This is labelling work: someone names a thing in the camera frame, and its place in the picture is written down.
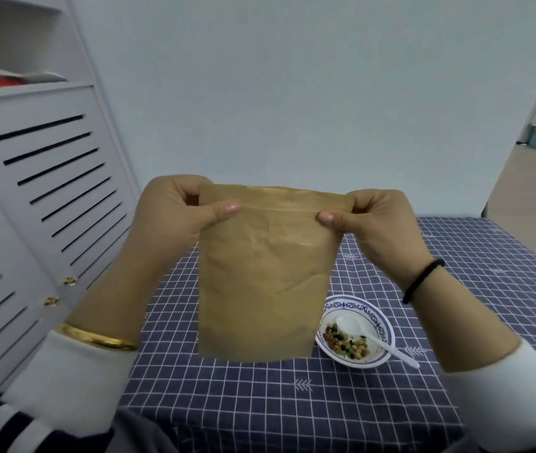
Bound gold bracelet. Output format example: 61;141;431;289
53;323;140;352

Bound blue checked tablecloth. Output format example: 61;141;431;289
116;216;536;453

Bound white plastic spoon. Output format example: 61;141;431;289
335;315;421;370

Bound person's left hand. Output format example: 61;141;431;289
124;174;243;279

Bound white louvred cabinet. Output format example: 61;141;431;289
0;0;144;401

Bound brown kraft paper pouch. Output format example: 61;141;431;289
197;184;356;364

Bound person's right forearm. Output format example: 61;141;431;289
402;261;536;453

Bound person's left forearm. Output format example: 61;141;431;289
0;249;201;453

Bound red green packets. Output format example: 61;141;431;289
0;66;69;90

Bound pile of mixed beans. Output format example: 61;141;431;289
323;325;368;360

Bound person's right hand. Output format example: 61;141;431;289
317;188;434;292

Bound blue patterned white bowl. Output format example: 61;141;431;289
314;294;396;370

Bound black hair tie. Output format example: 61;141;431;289
401;258;446;305

